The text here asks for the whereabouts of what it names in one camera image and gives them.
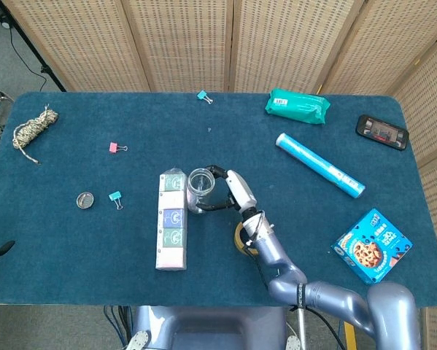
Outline black floor cable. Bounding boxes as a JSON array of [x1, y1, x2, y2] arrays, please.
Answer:
[[6, 20, 50, 92]]

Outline beige twine bundle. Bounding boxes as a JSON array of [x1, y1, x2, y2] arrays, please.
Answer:
[[12, 104, 59, 165]]

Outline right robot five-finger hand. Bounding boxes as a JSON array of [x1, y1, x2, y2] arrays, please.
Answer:
[[195, 163, 259, 216]]

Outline yellow tape roll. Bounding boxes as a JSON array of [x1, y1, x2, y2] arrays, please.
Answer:
[[233, 222, 259, 256]]

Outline black smartphone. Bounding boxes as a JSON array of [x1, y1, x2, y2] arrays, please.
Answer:
[[355, 114, 410, 151]]

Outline yellow floor tape strip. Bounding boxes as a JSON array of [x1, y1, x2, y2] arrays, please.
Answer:
[[344, 320, 357, 350]]

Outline blue-grey robot torso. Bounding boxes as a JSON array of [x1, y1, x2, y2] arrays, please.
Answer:
[[132, 305, 288, 350]]

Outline blue cookie box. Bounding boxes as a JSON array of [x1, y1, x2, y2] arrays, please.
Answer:
[[330, 208, 414, 286]]

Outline silver metal pole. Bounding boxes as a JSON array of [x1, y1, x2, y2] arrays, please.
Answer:
[[296, 308, 309, 350]]

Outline light blue wrapped roll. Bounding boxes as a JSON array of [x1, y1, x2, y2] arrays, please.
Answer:
[[275, 132, 366, 200]]

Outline green wet wipes pack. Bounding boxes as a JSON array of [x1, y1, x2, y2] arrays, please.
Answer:
[[264, 87, 331, 126]]

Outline dark blue table mat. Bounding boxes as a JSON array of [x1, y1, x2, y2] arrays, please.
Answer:
[[0, 90, 437, 309]]

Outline woven folding screen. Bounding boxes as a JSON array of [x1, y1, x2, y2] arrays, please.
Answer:
[[1, 0, 437, 350]]

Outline clear glass jar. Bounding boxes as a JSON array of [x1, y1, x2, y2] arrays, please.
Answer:
[[186, 166, 217, 214]]

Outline black cables under table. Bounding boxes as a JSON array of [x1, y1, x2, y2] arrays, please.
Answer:
[[103, 305, 134, 350]]

